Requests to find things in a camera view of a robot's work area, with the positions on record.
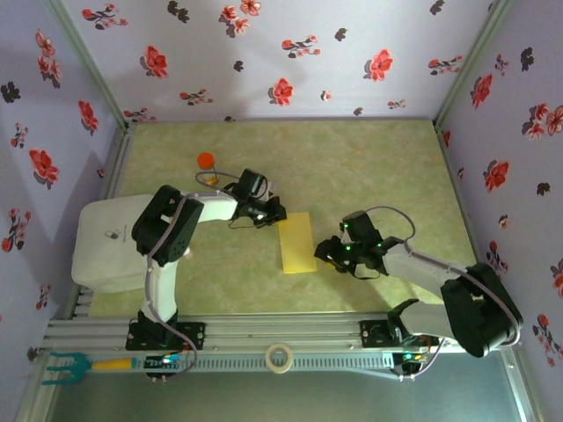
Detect white square storage case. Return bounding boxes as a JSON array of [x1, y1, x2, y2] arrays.
[[70, 193, 172, 295]]

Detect orange capped pill bottle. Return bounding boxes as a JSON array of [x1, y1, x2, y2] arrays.
[[196, 152, 220, 186]]

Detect small black controller board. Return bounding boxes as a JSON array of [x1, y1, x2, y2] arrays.
[[143, 353, 184, 384], [392, 350, 435, 382]]

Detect white tape roll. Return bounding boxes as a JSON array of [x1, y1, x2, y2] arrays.
[[265, 343, 295, 375]]

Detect right gripper thin black cable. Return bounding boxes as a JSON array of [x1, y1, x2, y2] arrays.
[[351, 263, 384, 281]]

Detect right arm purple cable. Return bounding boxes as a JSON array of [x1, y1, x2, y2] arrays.
[[364, 206, 524, 382]]

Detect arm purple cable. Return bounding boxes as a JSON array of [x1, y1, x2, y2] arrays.
[[364, 206, 524, 382], [144, 170, 242, 375]]

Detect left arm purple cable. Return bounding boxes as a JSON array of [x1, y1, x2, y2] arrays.
[[144, 170, 242, 375]]

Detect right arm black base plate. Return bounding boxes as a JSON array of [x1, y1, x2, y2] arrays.
[[359, 319, 441, 351]]

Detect aluminium base rail beam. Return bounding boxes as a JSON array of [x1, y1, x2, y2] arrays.
[[43, 312, 520, 353]]

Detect grey slotted cable duct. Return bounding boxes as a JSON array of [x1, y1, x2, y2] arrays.
[[144, 353, 397, 375]]

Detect aluminium side rail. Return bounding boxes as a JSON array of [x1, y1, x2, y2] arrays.
[[69, 122, 135, 317], [435, 119, 501, 314]]

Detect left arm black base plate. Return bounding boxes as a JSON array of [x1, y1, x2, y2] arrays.
[[126, 321, 207, 352]]

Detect aluminium frame rail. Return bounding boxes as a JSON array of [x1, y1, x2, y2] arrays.
[[12, 351, 61, 422], [501, 349, 543, 422]]

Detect aluminium corner post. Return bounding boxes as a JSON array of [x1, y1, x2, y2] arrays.
[[433, 0, 515, 127], [41, 0, 131, 131]]

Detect teal garden fork yellow handle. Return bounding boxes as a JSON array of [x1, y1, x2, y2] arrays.
[[41, 351, 140, 387]]

